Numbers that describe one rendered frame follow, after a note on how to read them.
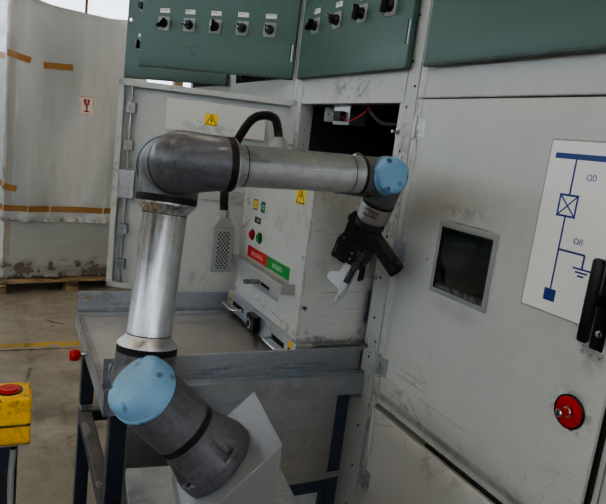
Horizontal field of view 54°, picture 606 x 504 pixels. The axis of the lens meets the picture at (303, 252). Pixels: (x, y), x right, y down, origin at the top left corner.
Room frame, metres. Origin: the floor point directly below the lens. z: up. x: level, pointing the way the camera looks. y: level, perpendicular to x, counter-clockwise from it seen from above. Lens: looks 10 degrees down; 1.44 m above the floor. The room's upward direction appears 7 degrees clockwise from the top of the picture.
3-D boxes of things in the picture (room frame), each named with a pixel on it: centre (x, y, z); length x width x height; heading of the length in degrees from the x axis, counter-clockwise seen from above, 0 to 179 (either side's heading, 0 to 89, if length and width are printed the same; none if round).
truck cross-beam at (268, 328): (1.73, 0.09, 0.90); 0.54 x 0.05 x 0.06; 27
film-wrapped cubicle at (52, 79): (5.13, 2.15, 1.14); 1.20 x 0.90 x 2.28; 128
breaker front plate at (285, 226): (1.72, 0.10, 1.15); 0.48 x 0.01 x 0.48; 27
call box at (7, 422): (1.08, 0.53, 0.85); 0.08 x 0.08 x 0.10; 27
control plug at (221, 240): (1.88, 0.26, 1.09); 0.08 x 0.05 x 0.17; 117
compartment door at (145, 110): (2.14, 0.39, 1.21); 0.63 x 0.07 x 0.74; 90
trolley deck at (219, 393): (1.65, 0.24, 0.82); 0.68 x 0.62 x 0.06; 117
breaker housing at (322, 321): (1.84, -0.12, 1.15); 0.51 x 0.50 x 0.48; 117
